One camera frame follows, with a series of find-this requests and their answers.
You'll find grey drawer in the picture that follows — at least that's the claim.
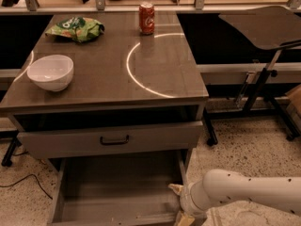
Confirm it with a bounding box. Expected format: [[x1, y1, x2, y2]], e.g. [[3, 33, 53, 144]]
[[18, 121, 202, 159], [47, 151, 186, 226]]

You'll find grey drawer cabinet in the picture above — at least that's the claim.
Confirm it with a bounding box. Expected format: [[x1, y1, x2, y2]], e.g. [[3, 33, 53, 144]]
[[0, 11, 210, 226]]

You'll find green chip bag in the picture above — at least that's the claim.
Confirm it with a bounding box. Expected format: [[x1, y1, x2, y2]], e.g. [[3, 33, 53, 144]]
[[45, 17, 105, 43]]

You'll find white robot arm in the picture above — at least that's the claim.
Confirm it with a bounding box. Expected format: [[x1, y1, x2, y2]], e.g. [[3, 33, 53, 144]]
[[168, 169, 301, 226]]

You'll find black left table leg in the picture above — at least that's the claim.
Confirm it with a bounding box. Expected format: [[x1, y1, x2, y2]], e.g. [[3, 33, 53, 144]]
[[0, 131, 21, 167]]

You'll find cardboard box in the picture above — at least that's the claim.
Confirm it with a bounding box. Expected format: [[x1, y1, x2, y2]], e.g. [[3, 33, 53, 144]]
[[286, 84, 301, 134]]

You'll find black floor cable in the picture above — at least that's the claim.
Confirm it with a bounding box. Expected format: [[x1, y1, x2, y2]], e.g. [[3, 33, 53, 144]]
[[0, 173, 54, 201]]

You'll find grey top drawer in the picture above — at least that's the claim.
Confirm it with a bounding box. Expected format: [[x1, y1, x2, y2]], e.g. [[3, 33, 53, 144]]
[[18, 121, 202, 159]]

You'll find black side table on stand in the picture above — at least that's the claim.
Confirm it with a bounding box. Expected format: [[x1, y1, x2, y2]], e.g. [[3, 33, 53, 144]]
[[219, 6, 301, 140]]

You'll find white bowl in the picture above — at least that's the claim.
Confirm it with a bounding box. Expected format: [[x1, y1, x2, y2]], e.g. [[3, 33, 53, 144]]
[[26, 55, 74, 91]]

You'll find red soda can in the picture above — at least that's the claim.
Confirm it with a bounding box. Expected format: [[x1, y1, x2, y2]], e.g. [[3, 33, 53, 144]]
[[139, 2, 154, 35]]

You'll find black table leg with caster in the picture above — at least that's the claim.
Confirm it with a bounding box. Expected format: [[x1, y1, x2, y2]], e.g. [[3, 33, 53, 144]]
[[203, 109, 218, 146]]

